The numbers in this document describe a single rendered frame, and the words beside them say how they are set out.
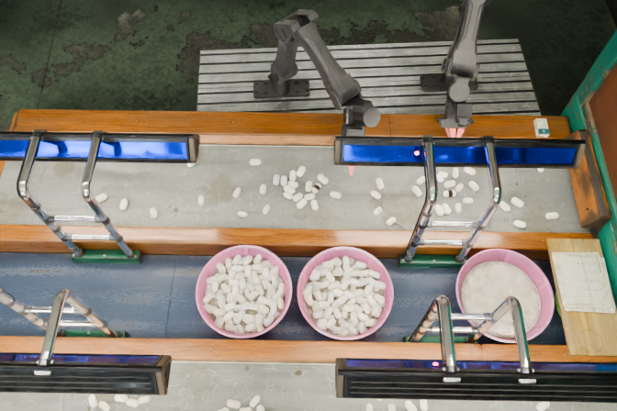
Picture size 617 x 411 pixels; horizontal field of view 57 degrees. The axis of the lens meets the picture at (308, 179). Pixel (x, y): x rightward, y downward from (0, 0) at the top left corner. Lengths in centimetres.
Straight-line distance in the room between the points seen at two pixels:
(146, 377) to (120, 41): 230
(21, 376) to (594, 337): 138
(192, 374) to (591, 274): 112
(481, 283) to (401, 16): 191
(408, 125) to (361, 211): 34
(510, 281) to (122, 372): 107
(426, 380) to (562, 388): 28
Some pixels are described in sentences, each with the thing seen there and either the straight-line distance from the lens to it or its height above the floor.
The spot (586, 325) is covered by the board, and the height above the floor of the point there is 78.
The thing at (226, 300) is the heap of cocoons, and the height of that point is 72.
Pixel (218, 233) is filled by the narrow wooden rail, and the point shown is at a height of 76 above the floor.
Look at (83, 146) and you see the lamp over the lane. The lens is 155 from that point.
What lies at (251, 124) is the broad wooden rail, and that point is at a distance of 188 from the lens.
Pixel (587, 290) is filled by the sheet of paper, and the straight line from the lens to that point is 178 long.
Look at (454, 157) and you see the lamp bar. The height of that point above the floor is 107.
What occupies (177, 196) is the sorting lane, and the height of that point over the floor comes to 74.
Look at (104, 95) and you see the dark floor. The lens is 307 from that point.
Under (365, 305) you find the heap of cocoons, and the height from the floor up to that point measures 74.
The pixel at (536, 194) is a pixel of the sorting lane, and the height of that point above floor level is 74.
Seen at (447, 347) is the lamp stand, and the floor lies 112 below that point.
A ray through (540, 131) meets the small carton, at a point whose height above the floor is 78.
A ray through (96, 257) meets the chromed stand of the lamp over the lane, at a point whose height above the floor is 71.
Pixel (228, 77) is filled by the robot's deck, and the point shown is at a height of 67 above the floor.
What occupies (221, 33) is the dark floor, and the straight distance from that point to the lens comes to 320.
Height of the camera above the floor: 230
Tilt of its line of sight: 61 degrees down
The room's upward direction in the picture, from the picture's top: straight up
